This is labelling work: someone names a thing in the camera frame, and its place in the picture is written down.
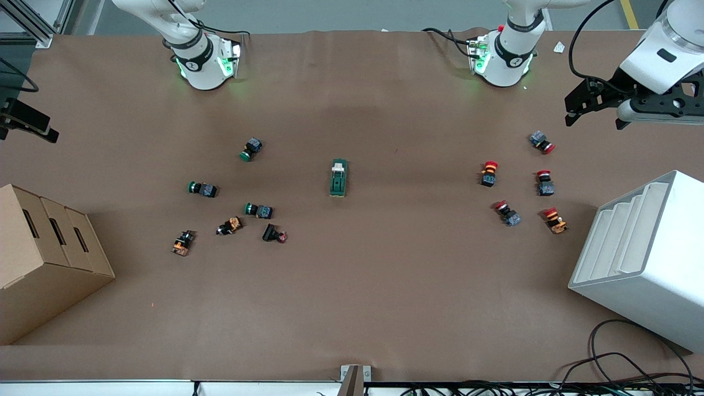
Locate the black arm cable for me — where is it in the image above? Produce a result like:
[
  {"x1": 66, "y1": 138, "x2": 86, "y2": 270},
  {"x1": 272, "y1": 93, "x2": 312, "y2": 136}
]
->
[
  {"x1": 568, "y1": 0, "x2": 622, "y2": 91},
  {"x1": 0, "y1": 58, "x2": 39, "y2": 93}
]

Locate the black base cable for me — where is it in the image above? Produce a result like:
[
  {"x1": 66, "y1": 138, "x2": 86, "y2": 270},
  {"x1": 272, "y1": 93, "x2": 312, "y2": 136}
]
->
[
  {"x1": 422, "y1": 27, "x2": 479, "y2": 56},
  {"x1": 195, "y1": 22, "x2": 248, "y2": 39}
]

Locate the red mushroom button orange block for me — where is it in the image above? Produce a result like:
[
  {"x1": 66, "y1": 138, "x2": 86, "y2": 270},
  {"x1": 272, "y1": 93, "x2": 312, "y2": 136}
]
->
[{"x1": 542, "y1": 207, "x2": 569, "y2": 235}]

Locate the black button orange block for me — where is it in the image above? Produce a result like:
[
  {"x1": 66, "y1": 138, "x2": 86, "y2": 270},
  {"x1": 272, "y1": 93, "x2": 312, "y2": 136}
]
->
[{"x1": 216, "y1": 216, "x2": 244, "y2": 237}]

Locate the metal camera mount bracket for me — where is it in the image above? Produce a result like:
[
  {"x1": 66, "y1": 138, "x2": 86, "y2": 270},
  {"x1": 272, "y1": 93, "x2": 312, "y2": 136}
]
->
[{"x1": 337, "y1": 364, "x2": 372, "y2": 396}]

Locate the black switch red cap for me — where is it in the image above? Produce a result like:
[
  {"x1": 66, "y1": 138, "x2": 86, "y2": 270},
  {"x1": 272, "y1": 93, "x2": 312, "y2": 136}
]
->
[{"x1": 261, "y1": 223, "x2": 288, "y2": 244}]

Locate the metal base box green light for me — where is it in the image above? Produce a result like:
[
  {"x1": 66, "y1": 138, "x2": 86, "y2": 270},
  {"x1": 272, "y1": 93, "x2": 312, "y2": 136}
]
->
[
  {"x1": 466, "y1": 34, "x2": 490, "y2": 75},
  {"x1": 219, "y1": 37, "x2": 244, "y2": 79}
]

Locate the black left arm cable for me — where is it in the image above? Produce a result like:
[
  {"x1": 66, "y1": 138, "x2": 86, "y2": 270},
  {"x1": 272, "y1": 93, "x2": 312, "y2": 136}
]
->
[{"x1": 568, "y1": 0, "x2": 622, "y2": 91}]

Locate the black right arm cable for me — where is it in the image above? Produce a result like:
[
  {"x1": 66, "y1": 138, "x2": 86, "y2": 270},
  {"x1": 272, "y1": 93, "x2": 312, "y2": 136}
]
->
[{"x1": 0, "y1": 58, "x2": 39, "y2": 93}]

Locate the aluminium frame profile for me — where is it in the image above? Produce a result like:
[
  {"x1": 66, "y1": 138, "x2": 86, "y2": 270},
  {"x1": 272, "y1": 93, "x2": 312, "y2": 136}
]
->
[{"x1": 0, "y1": 0, "x2": 76, "y2": 49}]

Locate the white table edge rail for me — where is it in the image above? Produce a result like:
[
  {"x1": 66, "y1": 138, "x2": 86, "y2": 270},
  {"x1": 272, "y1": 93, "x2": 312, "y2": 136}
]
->
[{"x1": 0, "y1": 379, "x2": 342, "y2": 396}]

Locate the black looped cable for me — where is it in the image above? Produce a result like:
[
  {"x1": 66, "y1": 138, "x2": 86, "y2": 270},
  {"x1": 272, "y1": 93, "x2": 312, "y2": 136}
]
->
[{"x1": 550, "y1": 319, "x2": 696, "y2": 386}]

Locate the green load switch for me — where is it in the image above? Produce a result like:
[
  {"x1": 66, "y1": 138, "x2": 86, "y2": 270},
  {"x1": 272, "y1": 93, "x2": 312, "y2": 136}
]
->
[{"x1": 329, "y1": 159, "x2": 349, "y2": 198}]

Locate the white slotted bin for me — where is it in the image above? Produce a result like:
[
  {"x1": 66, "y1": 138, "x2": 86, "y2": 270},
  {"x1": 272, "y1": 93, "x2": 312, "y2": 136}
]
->
[{"x1": 568, "y1": 170, "x2": 704, "y2": 354}]

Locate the brown table cover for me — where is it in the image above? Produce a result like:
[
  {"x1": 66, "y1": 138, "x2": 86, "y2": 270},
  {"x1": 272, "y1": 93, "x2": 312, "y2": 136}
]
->
[{"x1": 0, "y1": 27, "x2": 704, "y2": 383}]

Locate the black cable bundle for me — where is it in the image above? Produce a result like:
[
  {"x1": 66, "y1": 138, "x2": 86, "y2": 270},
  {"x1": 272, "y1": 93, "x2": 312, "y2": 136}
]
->
[{"x1": 396, "y1": 374, "x2": 704, "y2": 396}]

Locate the black selector orange block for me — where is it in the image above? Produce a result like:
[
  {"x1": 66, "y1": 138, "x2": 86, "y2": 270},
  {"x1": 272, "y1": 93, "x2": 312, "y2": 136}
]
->
[{"x1": 171, "y1": 230, "x2": 196, "y2": 257}]

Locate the brown cardboard box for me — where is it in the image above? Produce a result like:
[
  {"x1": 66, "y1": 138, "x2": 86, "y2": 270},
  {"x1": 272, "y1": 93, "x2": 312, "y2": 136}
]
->
[{"x1": 0, "y1": 183, "x2": 116, "y2": 346}]

